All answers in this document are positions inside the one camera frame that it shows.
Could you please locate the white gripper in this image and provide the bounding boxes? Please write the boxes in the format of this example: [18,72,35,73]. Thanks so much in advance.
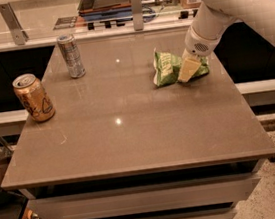
[178,25,221,82]

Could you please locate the green jalapeno chip bag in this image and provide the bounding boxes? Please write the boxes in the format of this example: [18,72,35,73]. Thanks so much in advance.
[153,51,210,88]

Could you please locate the upper grey drawer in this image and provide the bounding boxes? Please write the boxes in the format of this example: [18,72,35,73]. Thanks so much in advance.
[29,174,260,219]

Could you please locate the middle metal glass bracket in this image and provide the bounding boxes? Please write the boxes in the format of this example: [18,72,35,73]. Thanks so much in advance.
[130,0,144,31]

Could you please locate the metal glass bracket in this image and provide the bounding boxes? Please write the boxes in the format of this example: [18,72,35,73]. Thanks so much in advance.
[0,3,28,46]
[130,0,144,31]

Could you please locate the left metal glass bracket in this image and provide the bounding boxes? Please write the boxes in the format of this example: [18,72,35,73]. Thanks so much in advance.
[0,3,28,46]

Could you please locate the orange soda can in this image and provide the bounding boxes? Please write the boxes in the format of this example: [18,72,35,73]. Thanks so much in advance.
[12,73,55,122]

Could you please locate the silver energy drink can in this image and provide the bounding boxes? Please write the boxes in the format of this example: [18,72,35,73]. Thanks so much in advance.
[57,34,85,79]

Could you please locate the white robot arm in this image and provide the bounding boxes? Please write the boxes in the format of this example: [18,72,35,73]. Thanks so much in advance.
[178,0,275,82]

